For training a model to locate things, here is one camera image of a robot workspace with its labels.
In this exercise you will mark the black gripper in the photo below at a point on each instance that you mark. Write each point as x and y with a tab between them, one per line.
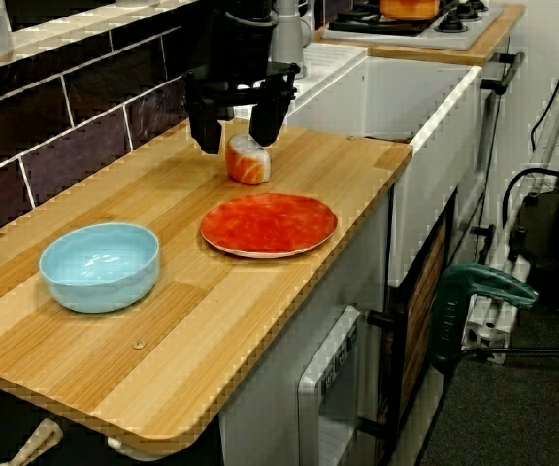
240	58

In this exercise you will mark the white kitchen cabinet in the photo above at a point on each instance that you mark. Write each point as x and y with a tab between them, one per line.
260	412

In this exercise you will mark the orange toy pot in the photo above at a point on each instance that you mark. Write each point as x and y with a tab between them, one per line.
408	9

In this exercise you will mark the silver metal frame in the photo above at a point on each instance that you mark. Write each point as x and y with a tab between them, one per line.
490	330

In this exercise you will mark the salmon sushi toy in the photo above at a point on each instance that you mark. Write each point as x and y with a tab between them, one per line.
248	165

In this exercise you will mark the light blue bowl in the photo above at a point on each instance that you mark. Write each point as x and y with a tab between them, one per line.
100	286

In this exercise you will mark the grey toy faucet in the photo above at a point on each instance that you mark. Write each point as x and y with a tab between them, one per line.
293	46

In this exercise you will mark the white toy sink unit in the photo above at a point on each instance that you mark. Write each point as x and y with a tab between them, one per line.
430	194

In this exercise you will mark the green clamp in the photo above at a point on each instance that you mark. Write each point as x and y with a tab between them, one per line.
449	315

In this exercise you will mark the orange round plate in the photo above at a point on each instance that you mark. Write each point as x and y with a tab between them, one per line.
267	223

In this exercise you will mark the grey toy stove top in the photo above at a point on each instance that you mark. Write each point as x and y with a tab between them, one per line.
405	36

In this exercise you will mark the wooden drawer front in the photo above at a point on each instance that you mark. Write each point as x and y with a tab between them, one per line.
425	301

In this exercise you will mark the white dispenser panel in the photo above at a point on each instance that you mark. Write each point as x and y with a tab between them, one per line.
330	378

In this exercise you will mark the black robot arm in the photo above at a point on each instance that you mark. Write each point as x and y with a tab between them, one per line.
240	9

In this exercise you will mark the cream shelf ledge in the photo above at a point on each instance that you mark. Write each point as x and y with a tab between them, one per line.
66	39

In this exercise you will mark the black stove knob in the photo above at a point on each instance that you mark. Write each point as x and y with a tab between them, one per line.
450	23
469	9

